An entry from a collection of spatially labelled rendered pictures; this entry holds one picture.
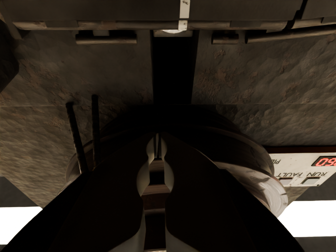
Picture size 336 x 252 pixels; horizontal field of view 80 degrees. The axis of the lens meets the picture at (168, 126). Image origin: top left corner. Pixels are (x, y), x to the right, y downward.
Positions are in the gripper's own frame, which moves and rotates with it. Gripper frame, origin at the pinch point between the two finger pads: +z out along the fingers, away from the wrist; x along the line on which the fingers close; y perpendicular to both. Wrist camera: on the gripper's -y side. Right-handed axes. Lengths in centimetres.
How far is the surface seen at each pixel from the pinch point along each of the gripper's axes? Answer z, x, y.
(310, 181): 33, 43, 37
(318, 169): 31, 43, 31
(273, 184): 13.0, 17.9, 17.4
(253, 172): 11.7, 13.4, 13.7
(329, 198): 482, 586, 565
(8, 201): 490, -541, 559
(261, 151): 19.1, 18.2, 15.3
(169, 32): 19.3, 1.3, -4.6
